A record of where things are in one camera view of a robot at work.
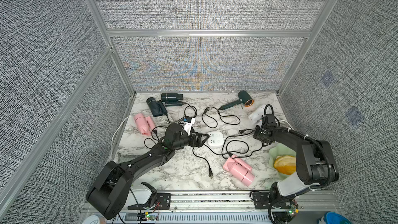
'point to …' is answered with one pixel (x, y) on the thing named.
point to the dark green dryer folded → (157, 107)
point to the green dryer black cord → (210, 117)
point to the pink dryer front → (240, 169)
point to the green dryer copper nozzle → (244, 97)
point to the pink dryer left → (145, 124)
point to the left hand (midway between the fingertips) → (206, 134)
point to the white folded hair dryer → (256, 115)
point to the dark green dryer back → (172, 99)
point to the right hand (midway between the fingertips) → (257, 131)
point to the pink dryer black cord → (210, 171)
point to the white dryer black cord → (240, 135)
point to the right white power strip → (215, 139)
